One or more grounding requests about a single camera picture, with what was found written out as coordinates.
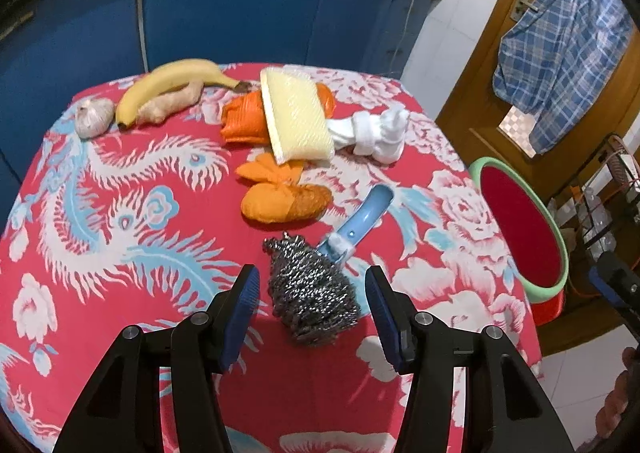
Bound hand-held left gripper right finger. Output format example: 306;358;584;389
365;265;576;453

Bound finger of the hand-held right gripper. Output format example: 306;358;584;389
587;253;640;334

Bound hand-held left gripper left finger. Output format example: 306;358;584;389
52;264;261;453

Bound steel wool scourer blue handle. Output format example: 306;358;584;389
263;184;396;346

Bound red bucket with green rim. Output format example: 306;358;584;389
468;157;570;304

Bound orange cloth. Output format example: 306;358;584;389
221;85;333;146

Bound pale yellow sponge block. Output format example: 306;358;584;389
260;68;335;166

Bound person's right hand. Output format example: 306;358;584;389
595;347;640;453

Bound red plastic tub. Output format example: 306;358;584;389
530;283;567;326

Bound clear plastic bags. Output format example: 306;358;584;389
550;183;621;254

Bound red floral tablecloth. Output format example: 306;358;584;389
0;63;543;453

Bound ginger root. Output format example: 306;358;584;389
137;81;203;126

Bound wooden door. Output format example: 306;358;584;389
435;0;640;359

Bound yellow banana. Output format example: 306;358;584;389
115;59;253;130

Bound garlic bulb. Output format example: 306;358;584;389
75;97;116;140

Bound blue plaid shirt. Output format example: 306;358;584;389
492;0;635;157

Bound blue kitchen base cabinet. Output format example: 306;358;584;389
0;0;445;234

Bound black wire rack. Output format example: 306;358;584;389
547;133;640;294

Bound metal door handle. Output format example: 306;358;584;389
512;0;541;24

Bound white power cord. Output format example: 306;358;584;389
385;0;418;76

